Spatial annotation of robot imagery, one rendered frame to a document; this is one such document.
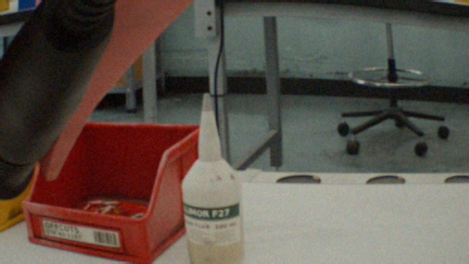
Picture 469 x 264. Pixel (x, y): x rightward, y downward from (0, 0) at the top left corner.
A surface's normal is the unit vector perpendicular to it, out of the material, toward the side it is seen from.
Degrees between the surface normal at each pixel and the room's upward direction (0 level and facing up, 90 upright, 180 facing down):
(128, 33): 139
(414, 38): 90
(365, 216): 0
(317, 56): 90
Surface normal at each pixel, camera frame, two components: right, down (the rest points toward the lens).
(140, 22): 0.34, 0.86
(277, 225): -0.04, -0.97
